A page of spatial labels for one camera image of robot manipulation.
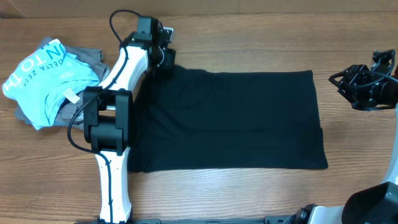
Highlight brown cardboard backboard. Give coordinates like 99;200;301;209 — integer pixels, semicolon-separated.
1;0;397;18

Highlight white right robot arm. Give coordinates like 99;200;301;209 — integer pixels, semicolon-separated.
283;49;397;224

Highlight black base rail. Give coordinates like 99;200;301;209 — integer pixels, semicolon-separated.
74;215;299;224

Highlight light blue printed t-shirt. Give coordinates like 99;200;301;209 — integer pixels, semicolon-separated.
2;39;100;130

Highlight black t-shirt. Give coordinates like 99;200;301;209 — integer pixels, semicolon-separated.
127;65;328;172

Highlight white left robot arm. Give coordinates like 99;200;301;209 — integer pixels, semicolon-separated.
82;16;175;223

